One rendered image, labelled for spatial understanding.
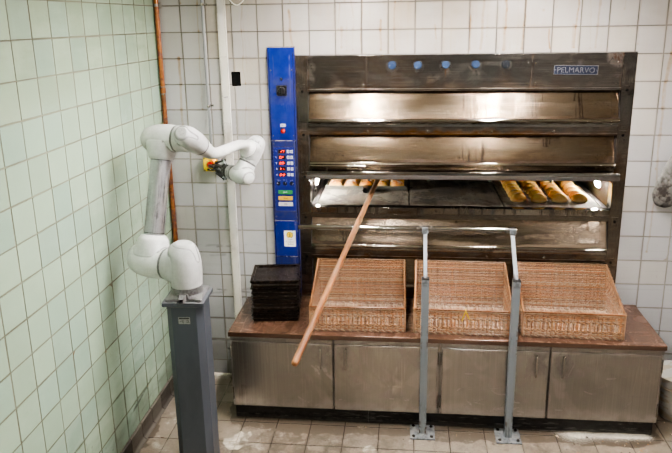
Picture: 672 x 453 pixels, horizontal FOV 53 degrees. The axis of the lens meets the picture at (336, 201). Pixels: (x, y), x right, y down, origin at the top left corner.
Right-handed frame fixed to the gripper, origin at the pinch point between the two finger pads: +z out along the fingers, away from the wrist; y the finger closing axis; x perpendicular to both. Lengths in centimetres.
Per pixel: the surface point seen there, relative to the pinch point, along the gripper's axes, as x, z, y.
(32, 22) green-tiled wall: -111, -64, -85
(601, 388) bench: 130, -188, 115
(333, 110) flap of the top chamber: 60, -42, -32
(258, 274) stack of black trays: 10, -30, 63
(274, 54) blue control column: 34, -20, -65
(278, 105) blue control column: 35, -21, -35
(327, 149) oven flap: 57, -39, -8
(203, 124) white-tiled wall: 3.1, 14.8, -23.4
